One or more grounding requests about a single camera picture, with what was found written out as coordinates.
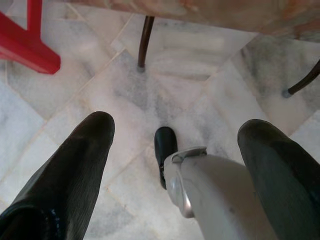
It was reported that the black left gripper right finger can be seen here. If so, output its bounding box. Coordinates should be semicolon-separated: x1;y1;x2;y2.
237;119;320;240

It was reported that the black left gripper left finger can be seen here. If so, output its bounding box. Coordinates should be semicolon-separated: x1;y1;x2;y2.
0;111;116;240

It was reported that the dark brown curved table leg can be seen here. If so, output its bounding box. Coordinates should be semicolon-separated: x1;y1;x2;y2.
282;58;320;98
136;15;155;74

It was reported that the red plastic stool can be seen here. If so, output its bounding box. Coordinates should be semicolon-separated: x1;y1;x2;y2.
0;0;62;76

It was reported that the marble table with red edge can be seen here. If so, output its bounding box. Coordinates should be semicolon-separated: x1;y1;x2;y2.
98;0;320;43

